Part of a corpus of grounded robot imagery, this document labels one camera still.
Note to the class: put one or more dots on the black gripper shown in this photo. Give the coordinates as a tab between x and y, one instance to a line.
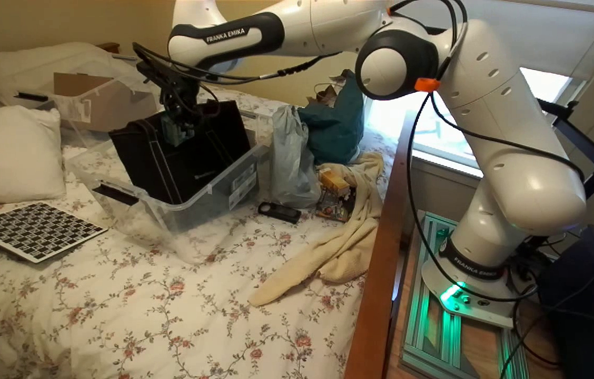
182	95

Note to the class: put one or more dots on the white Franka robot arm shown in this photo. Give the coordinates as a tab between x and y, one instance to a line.
514	139

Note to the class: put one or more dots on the black fabric tote bag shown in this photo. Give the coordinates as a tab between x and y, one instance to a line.
204	160

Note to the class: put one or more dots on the brown cardboard box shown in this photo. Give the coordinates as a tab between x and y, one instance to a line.
111	106

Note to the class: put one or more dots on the grey plastic shopping bag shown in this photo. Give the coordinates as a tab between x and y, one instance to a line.
293	169

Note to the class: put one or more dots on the small yellow box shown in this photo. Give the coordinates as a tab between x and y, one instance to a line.
334	182

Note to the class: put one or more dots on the white plastic bag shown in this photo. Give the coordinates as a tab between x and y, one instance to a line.
23	69

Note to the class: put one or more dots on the dark blue bag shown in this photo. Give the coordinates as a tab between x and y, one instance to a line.
593	338

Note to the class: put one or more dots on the clear plastic storage bin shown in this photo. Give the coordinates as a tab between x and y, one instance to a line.
204	201

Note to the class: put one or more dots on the clear bin holding cardboard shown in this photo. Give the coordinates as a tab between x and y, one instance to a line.
77	111

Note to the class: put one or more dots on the small black rectangular magnifier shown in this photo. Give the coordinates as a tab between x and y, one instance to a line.
278	210

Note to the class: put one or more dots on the small black remote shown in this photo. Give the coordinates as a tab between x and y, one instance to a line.
32	98

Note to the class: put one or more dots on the white pillow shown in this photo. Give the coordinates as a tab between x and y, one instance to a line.
5	154

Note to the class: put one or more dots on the black white calibration board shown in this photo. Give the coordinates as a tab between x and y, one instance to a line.
35	230

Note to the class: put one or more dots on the floral bed sheet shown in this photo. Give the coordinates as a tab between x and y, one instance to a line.
135	317

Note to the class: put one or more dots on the cream knit blanket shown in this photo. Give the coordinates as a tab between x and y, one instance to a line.
342	253

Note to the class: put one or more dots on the brown wooden bed footboard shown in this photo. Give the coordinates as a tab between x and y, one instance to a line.
381	281

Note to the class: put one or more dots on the bright window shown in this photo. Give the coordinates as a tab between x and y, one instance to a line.
445	144

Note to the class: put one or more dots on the green-lit robot stand platform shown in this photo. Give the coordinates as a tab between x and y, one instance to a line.
426	338

